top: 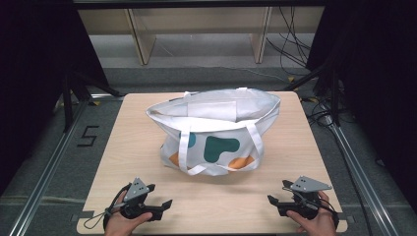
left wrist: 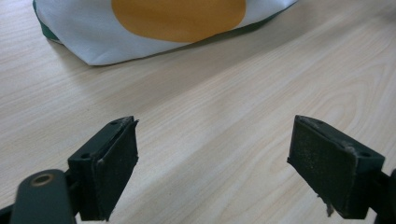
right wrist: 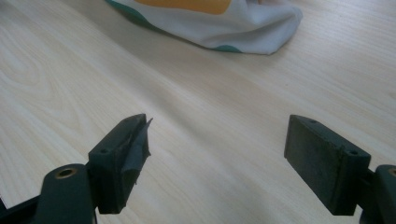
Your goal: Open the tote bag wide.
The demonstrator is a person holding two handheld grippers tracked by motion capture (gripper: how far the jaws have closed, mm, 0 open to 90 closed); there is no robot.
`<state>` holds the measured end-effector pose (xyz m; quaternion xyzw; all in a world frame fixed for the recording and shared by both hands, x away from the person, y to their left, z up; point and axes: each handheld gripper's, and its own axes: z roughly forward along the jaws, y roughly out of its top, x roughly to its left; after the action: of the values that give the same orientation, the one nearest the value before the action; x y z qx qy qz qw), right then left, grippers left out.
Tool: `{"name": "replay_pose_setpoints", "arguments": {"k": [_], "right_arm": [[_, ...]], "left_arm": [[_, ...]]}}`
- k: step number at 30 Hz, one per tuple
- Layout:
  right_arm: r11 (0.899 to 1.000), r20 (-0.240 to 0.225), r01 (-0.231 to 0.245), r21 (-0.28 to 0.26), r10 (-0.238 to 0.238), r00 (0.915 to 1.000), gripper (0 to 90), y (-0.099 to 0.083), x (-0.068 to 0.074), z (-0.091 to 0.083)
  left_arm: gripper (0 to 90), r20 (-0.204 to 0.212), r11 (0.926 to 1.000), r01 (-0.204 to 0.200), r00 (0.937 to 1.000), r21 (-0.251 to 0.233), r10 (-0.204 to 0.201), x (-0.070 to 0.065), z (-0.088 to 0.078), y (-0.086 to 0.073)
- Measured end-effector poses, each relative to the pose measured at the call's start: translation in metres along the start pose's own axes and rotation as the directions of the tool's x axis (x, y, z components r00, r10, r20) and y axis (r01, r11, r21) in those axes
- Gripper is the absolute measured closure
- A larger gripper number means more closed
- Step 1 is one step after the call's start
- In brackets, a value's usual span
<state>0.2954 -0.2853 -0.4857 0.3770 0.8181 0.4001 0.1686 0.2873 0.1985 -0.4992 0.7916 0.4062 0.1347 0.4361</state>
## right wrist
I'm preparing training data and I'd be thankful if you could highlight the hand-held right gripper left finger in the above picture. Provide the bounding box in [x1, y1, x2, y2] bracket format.
[87, 113, 153, 215]

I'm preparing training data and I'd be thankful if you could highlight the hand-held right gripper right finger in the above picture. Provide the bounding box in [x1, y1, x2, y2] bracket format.
[283, 114, 372, 217]

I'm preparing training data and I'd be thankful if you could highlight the white garment with orange print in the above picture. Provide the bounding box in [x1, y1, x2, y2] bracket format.
[104, 0, 304, 56]

